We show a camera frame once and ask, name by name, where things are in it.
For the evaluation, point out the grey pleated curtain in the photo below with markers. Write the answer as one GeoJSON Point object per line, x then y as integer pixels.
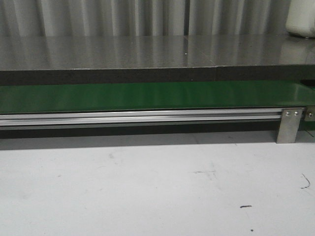
{"type": "Point", "coordinates": [141, 17]}

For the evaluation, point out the aluminium conveyor side rail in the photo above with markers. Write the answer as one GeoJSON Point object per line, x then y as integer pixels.
{"type": "Point", "coordinates": [138, 116]}

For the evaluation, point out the green conveyor belt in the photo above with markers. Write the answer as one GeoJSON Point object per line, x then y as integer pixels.
{"type": "Point", "coordinates": [148, 96]}

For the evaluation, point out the steel slotted end plate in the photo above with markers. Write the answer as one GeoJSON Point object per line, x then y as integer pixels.
{"type": "Point", "coordinates": [309, 114]}

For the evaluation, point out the steel conveyor support bracket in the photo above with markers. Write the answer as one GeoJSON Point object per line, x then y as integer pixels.
{"type": "Point", "coordinates": [289, 125]}

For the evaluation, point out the white plastic container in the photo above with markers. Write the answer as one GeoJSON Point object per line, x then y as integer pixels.
{"type": "Point", "coordinates": [301, 18]}

